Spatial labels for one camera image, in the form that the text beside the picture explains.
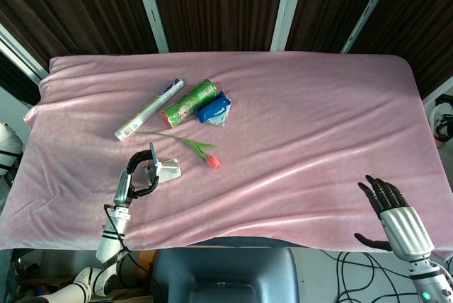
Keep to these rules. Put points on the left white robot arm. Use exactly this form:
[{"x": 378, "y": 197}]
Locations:
[{"x": 102, "y": 253}]

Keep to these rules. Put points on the dark brown curtain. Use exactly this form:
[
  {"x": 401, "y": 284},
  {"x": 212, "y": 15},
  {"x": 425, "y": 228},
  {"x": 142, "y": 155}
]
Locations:
[{"x": 219, "y": 2}]

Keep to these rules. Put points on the white plastic bracket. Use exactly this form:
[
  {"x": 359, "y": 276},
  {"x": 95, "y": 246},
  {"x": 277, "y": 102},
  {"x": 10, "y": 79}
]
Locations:
[{"x": 164, "y": 172}]

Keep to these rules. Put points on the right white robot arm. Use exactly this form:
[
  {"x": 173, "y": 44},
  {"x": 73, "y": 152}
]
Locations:
[{"x": 430, "y": 281}]

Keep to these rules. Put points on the white metal frame post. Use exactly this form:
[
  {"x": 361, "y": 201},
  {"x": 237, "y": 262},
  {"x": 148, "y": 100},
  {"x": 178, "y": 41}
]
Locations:
[
  {"x": 150, "y": 5},
  {"x": 21, "y": 55},
  {"x": 369, "y": 7},
  {"x": 287, "y": 5}
]

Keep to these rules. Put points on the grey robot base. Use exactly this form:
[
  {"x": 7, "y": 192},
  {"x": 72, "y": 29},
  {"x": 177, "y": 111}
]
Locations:
[{"x": 224, "y": 274}]

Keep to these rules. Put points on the blue snack packet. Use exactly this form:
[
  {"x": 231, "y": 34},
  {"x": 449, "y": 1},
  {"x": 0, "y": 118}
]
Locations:
[{"x": 213, "y": 109}]

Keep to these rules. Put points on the white robot with orange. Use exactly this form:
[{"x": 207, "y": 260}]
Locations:
[{"x": 440, "y": 122}]

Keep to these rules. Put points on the pink velvet tablecloth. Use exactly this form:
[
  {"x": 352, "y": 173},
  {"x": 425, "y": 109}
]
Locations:
[{"x": 247, "y": 147}]

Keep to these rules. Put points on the white robot at edge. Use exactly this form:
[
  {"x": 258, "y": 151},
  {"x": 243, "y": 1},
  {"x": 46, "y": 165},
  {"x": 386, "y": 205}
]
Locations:
[{"x": 8, "y": 151}]

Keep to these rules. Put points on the red artificial tulip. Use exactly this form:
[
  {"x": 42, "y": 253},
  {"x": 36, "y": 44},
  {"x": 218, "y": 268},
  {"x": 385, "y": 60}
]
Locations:
[{"x": 198, "y": 149}]

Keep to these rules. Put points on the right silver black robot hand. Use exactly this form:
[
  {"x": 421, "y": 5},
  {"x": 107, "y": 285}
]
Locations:
[{"x": 403, "y": 227}]

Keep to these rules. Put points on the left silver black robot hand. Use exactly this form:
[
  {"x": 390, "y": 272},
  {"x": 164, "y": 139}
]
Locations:
[{"x": 132, "y": 181}]

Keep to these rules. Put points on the green chip can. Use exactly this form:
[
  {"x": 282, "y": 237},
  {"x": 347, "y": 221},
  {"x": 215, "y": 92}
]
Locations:
[{"x": 187, "y": 104}]

